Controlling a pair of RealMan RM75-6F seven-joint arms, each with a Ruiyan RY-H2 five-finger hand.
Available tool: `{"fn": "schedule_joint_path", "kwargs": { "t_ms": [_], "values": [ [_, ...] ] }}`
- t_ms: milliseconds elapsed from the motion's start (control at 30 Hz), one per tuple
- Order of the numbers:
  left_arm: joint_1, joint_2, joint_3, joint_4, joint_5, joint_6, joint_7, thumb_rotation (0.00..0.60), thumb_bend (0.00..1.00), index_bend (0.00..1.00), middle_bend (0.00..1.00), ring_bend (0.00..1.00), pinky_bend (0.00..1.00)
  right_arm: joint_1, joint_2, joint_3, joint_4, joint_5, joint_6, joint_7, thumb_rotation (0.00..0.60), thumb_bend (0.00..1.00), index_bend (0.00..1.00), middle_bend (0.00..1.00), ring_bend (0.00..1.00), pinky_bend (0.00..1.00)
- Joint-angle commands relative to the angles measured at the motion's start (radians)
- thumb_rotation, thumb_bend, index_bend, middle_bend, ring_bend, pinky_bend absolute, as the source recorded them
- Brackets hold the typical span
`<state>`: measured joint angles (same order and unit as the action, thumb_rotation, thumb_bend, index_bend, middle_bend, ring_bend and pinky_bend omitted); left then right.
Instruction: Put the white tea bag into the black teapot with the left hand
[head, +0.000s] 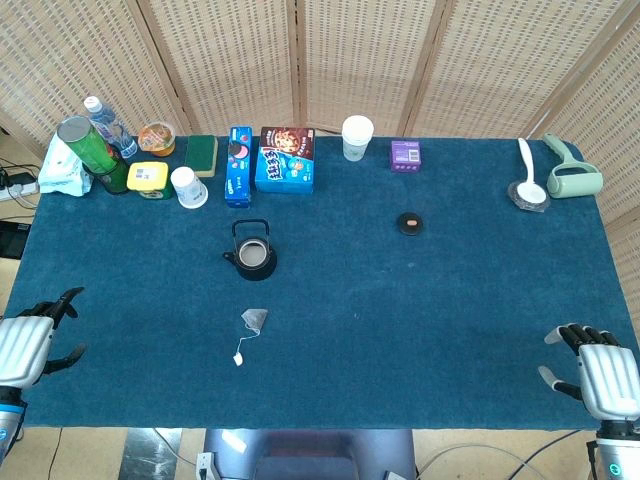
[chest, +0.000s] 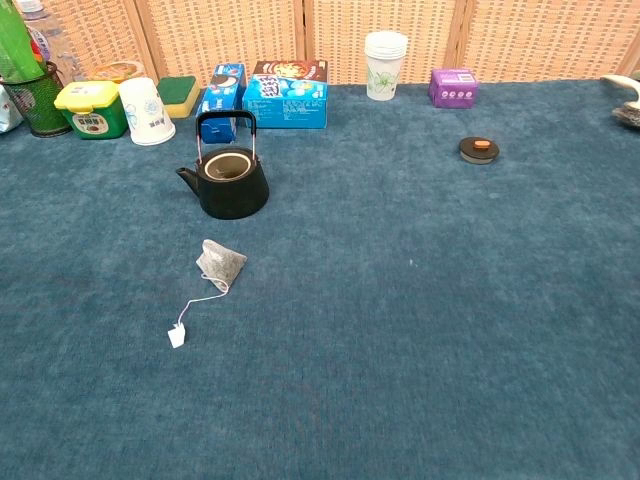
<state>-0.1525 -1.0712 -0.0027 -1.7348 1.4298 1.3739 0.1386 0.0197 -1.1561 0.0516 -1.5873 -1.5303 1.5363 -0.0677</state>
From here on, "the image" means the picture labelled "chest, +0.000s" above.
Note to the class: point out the black cast iron teapot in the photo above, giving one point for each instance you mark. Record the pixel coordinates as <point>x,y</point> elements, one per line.
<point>235,197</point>

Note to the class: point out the black teapot lid orange knob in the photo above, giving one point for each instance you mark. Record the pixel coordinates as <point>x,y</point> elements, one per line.
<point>477,152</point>

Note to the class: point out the blue table cloth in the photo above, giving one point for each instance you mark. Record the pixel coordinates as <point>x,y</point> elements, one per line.
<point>380,310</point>

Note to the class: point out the large light blue snack box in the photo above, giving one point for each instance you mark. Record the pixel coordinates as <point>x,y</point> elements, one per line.
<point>287,107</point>

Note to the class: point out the brown red snack box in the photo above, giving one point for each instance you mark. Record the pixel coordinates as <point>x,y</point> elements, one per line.
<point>292,67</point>

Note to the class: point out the blue Oreo cookie box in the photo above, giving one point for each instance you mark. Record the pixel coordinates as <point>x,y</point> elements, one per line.
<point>222,92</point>

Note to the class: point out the stacked white paper cups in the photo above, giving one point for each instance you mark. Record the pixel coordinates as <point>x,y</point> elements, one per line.
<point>384,70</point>

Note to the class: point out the purple box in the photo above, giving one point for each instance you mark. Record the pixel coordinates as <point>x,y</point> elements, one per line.
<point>452,90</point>

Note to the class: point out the green yellow sponge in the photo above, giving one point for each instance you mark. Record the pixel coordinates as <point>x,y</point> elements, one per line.
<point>177,92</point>

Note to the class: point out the upside-down white paper cup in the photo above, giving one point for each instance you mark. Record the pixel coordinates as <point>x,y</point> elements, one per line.
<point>147,112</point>

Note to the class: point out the wicker folding screen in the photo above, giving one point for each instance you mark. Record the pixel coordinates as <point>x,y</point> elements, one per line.
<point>225,30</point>

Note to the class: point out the green tub with yellow lid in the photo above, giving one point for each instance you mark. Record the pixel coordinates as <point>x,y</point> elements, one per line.
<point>95,117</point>

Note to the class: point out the orange instant noodle bowl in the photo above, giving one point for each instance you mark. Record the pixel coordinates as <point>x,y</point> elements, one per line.
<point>117,71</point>

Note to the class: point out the black mesh pen holder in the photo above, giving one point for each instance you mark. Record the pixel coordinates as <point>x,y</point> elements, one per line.
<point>40,107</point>

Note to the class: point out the clear plastic water bottle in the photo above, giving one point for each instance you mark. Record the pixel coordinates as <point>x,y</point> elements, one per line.
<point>52,37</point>

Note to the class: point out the green package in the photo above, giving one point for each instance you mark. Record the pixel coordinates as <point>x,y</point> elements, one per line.
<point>15,45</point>

